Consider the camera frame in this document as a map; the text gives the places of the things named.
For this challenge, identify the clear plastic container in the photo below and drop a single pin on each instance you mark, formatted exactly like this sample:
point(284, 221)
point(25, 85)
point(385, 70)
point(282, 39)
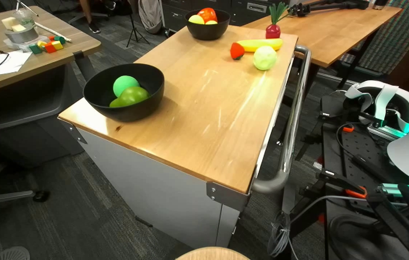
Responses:
point(21, 26)

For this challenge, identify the white rolling cart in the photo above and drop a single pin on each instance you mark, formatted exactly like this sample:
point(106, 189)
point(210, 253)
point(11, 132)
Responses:
point(188, 168)

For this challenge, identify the red orange toy apple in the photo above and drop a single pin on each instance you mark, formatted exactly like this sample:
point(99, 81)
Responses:
point(209, 13)

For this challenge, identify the black bowl near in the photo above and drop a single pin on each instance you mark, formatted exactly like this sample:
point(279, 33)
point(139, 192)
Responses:
point(99, 91)

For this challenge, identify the yellow toy banana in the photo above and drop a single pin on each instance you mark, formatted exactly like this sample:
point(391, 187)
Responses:
point(252, 45)

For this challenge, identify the black bowl far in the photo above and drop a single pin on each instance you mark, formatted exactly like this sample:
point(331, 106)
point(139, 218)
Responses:
point(209, 32)

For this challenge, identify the red toy radish green leaves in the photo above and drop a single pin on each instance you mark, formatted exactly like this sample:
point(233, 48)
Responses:
point(277, 15)

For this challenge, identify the green toy avocado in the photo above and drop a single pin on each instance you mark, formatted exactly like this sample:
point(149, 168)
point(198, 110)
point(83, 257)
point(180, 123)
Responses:
point(129, 97)

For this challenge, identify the wooden desk back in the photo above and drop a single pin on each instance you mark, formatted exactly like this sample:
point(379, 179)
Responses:
point(329, 35)

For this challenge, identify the round wooden stool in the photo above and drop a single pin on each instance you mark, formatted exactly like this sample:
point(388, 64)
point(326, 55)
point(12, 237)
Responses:
point(213, 253)

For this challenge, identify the colourful toy blocks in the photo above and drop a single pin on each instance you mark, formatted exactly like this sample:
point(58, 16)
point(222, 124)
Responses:
point(48, 45)

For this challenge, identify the light green dimpled ball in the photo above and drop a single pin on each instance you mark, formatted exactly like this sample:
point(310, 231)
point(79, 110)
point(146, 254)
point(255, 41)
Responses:
point(265, 58)

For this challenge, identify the black bowl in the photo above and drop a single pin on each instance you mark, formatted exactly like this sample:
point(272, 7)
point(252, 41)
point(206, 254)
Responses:
point(209, 32)
point(99, 91)

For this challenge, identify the small red toy strawberry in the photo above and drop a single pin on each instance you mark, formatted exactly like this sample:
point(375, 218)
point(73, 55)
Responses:
point(236, 51)

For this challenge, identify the metal cart handle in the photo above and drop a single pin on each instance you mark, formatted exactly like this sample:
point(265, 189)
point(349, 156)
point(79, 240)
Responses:
point(277, 184)

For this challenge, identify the white VR headset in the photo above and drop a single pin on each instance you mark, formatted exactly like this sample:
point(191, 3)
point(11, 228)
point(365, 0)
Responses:
point(383, 107)

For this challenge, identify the green smooth ball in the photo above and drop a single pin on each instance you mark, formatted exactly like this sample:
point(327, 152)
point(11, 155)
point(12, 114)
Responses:
point(122, 83)

